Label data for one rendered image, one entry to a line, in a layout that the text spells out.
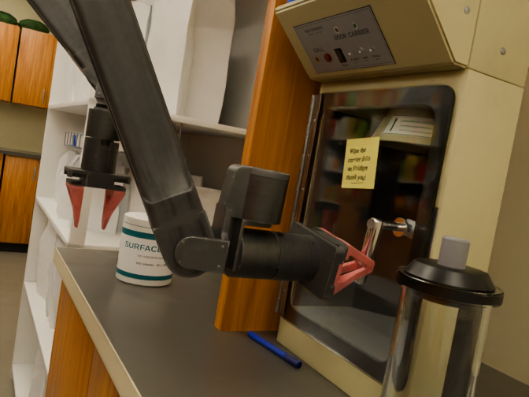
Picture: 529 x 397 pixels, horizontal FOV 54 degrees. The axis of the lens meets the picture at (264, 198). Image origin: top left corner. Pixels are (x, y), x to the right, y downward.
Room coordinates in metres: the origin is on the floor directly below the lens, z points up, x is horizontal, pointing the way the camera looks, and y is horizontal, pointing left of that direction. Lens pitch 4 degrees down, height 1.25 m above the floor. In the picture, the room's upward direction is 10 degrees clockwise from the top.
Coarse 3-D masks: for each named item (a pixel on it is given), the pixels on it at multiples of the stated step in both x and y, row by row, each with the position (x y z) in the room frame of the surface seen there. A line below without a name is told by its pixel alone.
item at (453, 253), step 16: (448, 240) 0.53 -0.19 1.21; (464, 240) 0.53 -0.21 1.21; (448, 256) 0.53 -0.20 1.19; (464, 256) 0.53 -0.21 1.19; (416, 272) 0.52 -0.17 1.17; (432, 272) 0.51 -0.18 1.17; (448, 272) 0.51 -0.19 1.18; (464, 272) 0.51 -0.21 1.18; (480, 272) 0.53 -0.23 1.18; (464, 288) 0.50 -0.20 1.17; (480, 288) 0.50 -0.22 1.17
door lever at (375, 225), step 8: (368, 224) 0.67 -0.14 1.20; (376, 224) 0.66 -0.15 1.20; (384, 224) 0.67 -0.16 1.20; (392, 224) 0.68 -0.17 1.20; (400, 224) 0.69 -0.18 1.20; (368, 232) 0.67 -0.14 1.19; (376, 232) 0.66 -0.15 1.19; (400, 232) 0.69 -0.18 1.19; (368, 240) 0.67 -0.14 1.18; (376, 240) 0.67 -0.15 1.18; (368, 248) 0.67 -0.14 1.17; (376, 248) 0.67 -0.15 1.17; (368, 256) 0.67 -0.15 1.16; (360, 264) 0.67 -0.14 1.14; (360, 280) 0.67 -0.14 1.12
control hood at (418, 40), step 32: (320, 0) 0.76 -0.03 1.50; (352, 0) 0.71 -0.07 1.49; (384, 0) 0.67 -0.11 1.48; (416, 0) 0.63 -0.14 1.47; (448, 0) 0.63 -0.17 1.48; (288, 32) 0.88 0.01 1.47; (384, 32) 0.70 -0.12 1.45; (416, 32) 0.66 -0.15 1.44; (448, 32) 0.63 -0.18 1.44; (416, 64) 0.69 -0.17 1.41; (448, 64) 0.65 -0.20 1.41
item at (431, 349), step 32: (448, 288) 0.49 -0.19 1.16; (416, 320) 0.51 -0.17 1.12; (448, 320) 0.50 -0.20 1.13; (480, 320) 0.50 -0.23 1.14; (416, 352) 0.51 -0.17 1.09; (448, 352) 0.50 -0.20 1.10; (480, 352) 0.51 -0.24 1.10; (384, 384) 0.54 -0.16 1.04; (416, 384) 0.50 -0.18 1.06; (448, 384) 0.50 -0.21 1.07
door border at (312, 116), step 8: (320, 96) 0.90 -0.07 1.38; (312, 112) 0.92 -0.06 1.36; (312, 120) 0.92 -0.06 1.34; (312, 128) 0.91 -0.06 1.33; (312, 136) 0.91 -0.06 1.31; (448, 136) 0.66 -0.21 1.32; (304, 144) 0.92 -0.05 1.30; (312, 144) 0.90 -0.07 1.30; (304, 152) 0.92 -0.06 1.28; (304, 160) 0.92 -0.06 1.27; (304, 168) 0.92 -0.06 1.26; (304, 176) 0.91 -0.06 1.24; (440, 176) 0.66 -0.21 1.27; (304, 184) 0.91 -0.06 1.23; (304, 192) 0.90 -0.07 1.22; (296, 200) 0.92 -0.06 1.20; (296, 208) 0.92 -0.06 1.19; (296, 216) 0.91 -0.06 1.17; (288, 232) 0.92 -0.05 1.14; (280, 288) 0.92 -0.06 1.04; (280, 296) 0.92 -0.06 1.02; (280, 304) 0.91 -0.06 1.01; (280, 312) 0.91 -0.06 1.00
